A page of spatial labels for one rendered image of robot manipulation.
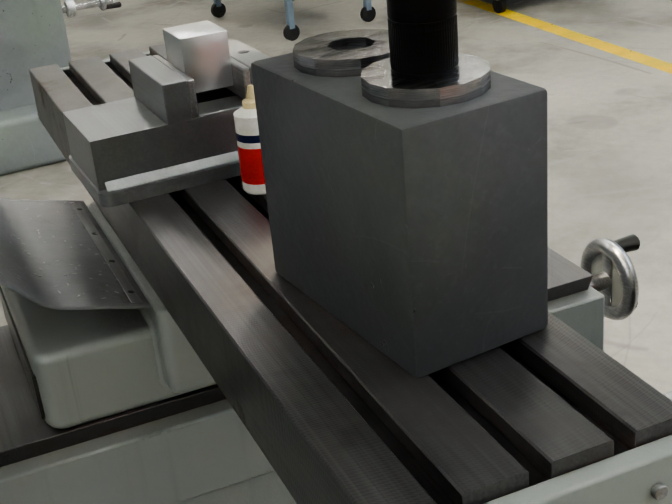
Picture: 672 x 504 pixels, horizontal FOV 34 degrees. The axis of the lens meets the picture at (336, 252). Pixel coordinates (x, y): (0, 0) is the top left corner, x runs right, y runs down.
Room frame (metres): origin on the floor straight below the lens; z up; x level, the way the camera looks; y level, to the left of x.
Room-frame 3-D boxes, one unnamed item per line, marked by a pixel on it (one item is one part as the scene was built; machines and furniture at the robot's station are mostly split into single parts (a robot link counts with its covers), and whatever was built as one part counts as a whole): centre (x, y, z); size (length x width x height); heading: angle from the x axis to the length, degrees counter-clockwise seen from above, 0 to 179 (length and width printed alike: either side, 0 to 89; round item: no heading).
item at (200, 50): (1.16, 0.13, 1.05); 0.06 x 0.05 x 0.06; 24
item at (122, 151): (1.17, 0.10, 0.99); 0.35 x 0.15 x 0.11; 114
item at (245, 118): (1.05, 0.07, 0.99); 0.04 x 0.04 x 0.11
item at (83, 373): (1.15, 0.12, 0.79); 0.50 x 0.35 x 0.12; 112
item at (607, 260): (1.33, -0.34, 0.63); 0.16 x 0.12 x 0.12; 112
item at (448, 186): (0.78, -0.05, 1.03); 0.22 x 0.12 x 0.20; 28
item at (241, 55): (1.18, 0.08, 1.02); 0.12 x 0.06 x 0.04; 24
